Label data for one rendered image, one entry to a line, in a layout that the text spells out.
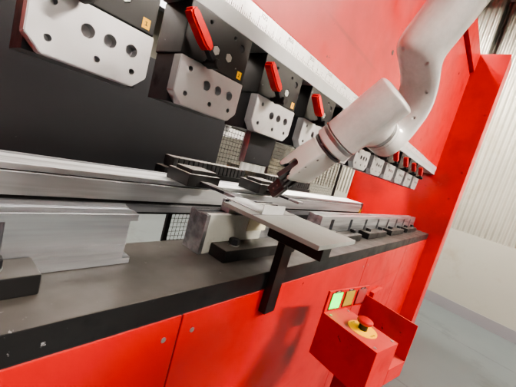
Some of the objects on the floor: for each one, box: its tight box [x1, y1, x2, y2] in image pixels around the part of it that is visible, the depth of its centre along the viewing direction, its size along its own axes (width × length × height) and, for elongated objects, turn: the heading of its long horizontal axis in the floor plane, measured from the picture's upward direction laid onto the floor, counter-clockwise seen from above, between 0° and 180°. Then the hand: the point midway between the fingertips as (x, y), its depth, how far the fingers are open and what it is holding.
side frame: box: [346, 55, 512, 323], centre depth 264 cm, size 25×85×230 cm, turn 167°
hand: (277, 187), depth 70 cm, fingers closed
